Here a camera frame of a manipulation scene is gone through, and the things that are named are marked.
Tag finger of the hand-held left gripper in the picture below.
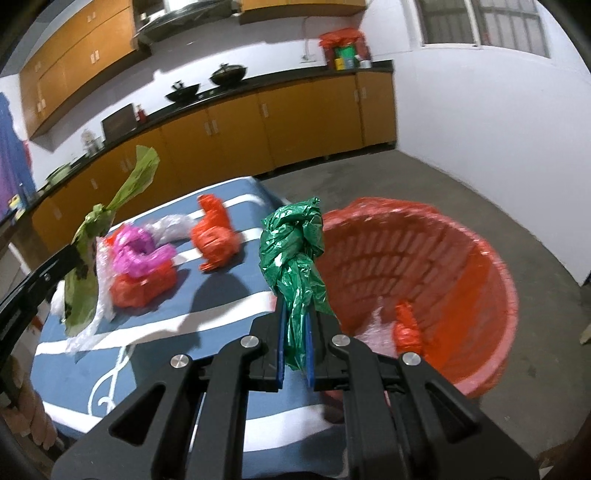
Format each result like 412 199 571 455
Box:
0 244 88 326

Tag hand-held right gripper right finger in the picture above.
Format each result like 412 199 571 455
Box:
305 314 541 480

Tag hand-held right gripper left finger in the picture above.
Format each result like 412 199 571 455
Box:
51 300 289 480

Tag light green plastic bag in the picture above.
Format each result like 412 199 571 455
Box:
62 144 161 337

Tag clear bubble plastic bag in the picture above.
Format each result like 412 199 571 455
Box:
50 240 116 354

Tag large red plastic bag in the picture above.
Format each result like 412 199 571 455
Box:
112 263 178 309

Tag dark green plastic bag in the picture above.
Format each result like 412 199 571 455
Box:
259 197 340 372

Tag red plastic basket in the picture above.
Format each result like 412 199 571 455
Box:
318 197 520 400

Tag person's left forearm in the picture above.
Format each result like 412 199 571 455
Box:
0 357 57 457

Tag crumpled clear plastic bag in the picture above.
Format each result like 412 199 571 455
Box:
360 307 398 358

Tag blue white striped tablecloth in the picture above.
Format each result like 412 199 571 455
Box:
30 175 352 480

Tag pink plastic bag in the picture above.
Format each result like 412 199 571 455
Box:
105 224 177 278

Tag small red plastic bag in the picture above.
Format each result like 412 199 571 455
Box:
393 301 426 358

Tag green pot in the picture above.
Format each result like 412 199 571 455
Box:
46 164 77 183

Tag orange-red knotted plastic bag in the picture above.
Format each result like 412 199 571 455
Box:
191 194 241 273

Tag blue hanging cloth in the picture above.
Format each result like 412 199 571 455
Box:
0 92 38 204

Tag brown wooden box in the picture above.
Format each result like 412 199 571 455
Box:
102 104 139 139

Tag orange upper kitchen cabinets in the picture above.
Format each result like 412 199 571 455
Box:
18 0 153 139

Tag orange kitchen cabinets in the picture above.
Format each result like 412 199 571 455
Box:
18 0 153 139
30 71 398 259

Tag orange lower kitchen cabinets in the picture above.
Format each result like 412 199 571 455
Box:
30 71 398 259

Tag small black wok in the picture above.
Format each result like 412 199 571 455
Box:
165 80 202 103

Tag large black wok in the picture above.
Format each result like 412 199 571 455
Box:
209 63 249 87

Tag steel range hood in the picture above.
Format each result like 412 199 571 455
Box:
134 0 241 43

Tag red bag over boxes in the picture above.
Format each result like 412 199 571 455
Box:
320 28 368 71

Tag short orange upper cabinet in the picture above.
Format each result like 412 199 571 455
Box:
240 0 368 12

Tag barred window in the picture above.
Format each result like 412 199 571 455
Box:
416 0 550 58

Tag wall socket cable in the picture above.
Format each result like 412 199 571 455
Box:
300 14 317 63

